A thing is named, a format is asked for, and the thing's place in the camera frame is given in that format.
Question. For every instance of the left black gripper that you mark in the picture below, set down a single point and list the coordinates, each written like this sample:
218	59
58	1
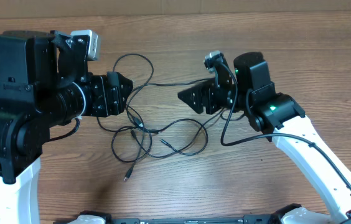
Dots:
107	93

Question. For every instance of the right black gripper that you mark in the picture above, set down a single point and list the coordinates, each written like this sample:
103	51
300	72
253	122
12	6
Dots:
206	90

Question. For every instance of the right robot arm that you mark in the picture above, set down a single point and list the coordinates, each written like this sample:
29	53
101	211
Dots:
278	118

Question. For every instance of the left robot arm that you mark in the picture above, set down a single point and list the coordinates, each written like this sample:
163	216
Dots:
45	82

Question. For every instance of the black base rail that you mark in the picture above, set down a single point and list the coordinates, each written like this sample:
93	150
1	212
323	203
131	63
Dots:
191	221

